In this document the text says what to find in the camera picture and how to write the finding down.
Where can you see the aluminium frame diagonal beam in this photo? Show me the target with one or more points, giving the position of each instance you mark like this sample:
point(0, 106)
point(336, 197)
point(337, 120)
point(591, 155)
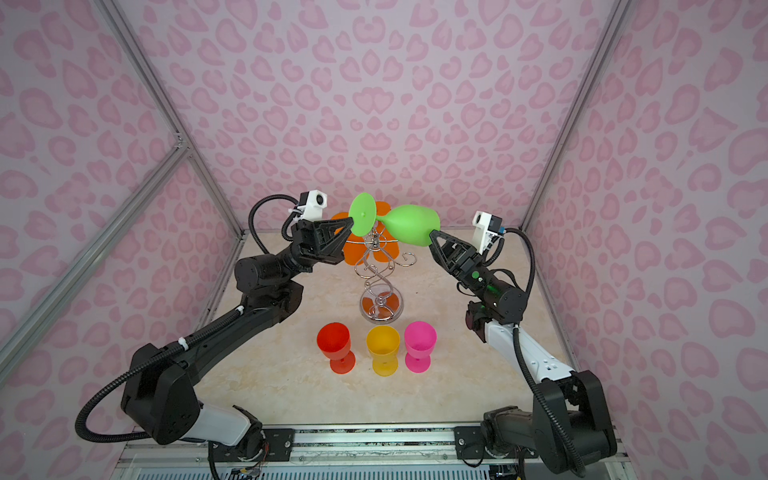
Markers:
point(39, 319)

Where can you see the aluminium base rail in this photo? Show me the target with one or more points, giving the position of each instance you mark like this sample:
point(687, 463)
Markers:
point(340, 451)

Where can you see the red plastic wine glass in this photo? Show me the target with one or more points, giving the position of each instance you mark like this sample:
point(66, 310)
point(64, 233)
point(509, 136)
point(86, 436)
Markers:
point(334, 341)

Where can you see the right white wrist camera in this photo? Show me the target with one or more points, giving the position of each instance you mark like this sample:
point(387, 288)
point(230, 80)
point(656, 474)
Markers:
point(488, 229)

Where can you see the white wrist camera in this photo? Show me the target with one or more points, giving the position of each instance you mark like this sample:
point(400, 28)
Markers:
point(488, 229)
point(310, 206)

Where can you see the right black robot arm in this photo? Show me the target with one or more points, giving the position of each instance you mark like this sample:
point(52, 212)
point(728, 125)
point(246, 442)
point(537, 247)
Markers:
point(569, 426)

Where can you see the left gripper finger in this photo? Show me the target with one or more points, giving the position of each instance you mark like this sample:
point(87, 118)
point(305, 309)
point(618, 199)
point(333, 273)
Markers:
point(330, 249)
point(332, 227)

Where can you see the green plastic wine glass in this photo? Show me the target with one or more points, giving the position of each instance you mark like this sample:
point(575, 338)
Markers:
point(409, 224)

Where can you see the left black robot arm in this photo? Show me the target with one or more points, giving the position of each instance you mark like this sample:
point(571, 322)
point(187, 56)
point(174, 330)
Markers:
point(160, 397)

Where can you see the aluminium frame right post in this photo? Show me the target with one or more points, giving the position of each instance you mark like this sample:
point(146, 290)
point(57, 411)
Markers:
point(620, 14)

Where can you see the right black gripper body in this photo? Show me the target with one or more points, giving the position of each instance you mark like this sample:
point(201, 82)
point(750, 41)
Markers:
point(476, 275)

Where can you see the aluminium frame post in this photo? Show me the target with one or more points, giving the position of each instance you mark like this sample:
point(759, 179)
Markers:
point(128, 39)
point(620, 14)

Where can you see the pink plastic wine glass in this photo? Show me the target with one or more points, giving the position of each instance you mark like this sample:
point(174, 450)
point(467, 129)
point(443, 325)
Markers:
point(420, 342)

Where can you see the yellow plastic wine glass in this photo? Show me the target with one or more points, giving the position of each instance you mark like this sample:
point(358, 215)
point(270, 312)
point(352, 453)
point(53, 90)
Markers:
point(383, 343)

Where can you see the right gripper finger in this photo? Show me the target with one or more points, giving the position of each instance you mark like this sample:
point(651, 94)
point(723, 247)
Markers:
point(446, 262)
point(443, 243)

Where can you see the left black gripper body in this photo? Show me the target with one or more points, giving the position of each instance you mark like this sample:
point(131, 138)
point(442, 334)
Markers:
point(301, 253)

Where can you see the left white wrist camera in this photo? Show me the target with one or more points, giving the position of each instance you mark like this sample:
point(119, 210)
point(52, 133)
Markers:
point(310, 206)

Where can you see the chrome wine glass rack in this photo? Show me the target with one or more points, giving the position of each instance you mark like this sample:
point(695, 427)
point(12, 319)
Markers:
point(380, 302)

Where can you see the aluminium frame left post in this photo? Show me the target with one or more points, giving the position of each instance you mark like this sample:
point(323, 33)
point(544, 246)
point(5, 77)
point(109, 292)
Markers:
point(128, 39)

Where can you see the orange wine glass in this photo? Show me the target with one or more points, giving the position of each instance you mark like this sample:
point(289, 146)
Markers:
point(388, 246)
point(354, 249)

